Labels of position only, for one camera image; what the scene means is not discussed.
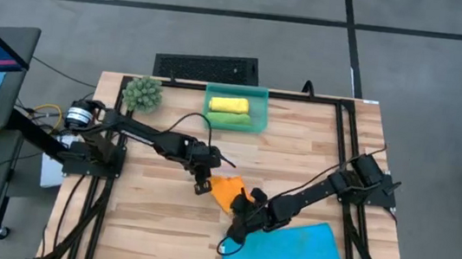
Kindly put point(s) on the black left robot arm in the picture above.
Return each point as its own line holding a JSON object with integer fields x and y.
{"x": 143, "y": 132}

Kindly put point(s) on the teal translucent plastic basket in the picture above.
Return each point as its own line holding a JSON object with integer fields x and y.
{"x": 260, "y": 106}

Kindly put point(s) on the blue microfiber towel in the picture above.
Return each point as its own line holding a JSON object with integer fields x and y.
{"x": 286, "y": 253}

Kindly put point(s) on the black desk caster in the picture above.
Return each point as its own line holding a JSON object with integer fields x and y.
{"x": 2, "y": 232}

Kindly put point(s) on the black perforated panel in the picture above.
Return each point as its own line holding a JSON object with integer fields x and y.
{"x": 203, "y": 67}

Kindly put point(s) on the yellow microfiber towel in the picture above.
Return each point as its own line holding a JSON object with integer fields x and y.
{"x": 229, "y": 104}

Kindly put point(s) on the orange microfiber towel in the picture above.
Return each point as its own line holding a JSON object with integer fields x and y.
{"x": 226, "y": 190}

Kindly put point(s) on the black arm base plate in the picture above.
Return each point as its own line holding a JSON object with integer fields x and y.
{"x": 78, "y": 169}
{"x": 384, "y": 199}

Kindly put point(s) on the black table clamp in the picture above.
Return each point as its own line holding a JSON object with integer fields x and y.
{"x": 308, "y": 82}

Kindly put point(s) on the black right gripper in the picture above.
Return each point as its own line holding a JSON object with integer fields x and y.
{"x": 251, "y": 217}

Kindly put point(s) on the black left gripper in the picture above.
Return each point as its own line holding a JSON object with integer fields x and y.
{"x": 203, "y": 161}

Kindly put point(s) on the black aluminium table frame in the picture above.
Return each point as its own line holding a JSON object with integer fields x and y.
{"x": 326, "y": 101}

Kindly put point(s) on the artificial plant in patterned pot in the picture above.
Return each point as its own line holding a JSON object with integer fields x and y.
{"x": 142, "y": 93}

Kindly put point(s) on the green microfiber towel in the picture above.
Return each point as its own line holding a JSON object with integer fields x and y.
{"x": 228, "y": 118}

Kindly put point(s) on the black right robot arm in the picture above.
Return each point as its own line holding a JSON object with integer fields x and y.
{"x": 315, "y": 191}

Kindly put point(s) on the white box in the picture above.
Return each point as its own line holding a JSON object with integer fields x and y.
{"x": 49, "y": 174}

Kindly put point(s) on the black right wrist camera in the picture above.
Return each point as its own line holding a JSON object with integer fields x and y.
{"x": 259, "y": 196}

